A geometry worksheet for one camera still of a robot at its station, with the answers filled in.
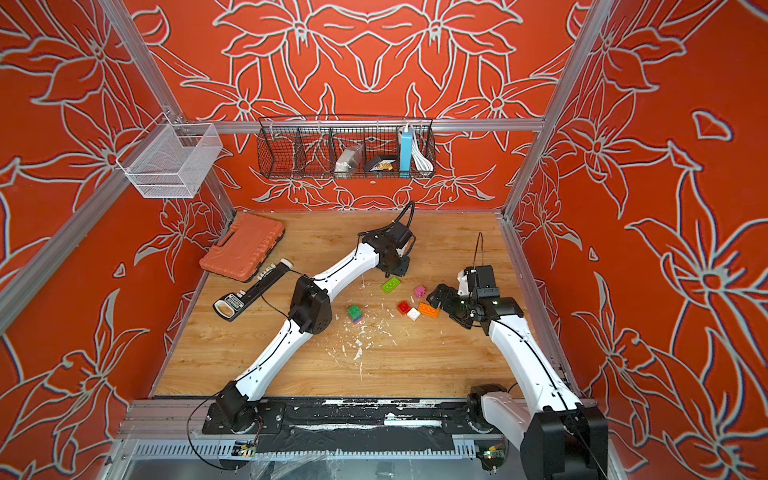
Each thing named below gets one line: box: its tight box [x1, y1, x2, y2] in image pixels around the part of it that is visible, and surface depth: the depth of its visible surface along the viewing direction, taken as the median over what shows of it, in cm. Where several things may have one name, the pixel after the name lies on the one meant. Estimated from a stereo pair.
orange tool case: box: [199, 212, 285, 282], surface depth 104 cm
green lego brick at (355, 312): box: [348, 304, 363, 321], surface depth 88 cm
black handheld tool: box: [213, 258, 293, 322], surface depth 97 cm
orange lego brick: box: [419, 302, 440, 318], surface depth 93 cm
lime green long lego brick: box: [380, 277, 401, 294], surface depth 100 cm
